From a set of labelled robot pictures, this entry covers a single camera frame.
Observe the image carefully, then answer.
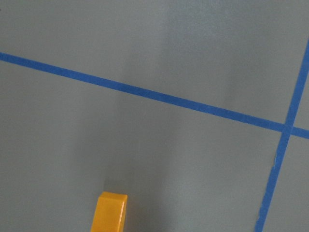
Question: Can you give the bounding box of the orange trapezoid block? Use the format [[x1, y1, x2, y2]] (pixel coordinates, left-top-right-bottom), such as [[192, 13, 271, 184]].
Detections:
[[90, 191, 128, 232]]

